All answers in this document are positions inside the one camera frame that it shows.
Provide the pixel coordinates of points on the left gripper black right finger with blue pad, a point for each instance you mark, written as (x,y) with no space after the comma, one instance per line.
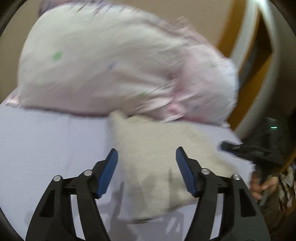
(241,216)

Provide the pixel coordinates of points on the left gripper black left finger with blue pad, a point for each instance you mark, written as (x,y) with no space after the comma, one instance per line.
(53,218)

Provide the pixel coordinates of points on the beige knit sweater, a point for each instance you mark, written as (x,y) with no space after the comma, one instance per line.
(153,184)

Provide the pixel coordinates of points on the person's right hand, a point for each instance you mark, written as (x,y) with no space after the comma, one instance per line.
(256,188)

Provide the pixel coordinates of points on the lavender bed sheet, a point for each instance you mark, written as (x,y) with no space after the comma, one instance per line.
(37,145)

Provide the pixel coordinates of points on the pink floral pillow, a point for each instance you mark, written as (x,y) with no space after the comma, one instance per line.
(95,57)

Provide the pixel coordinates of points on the wooden bed frame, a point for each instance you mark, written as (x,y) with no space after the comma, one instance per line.
(250,39)

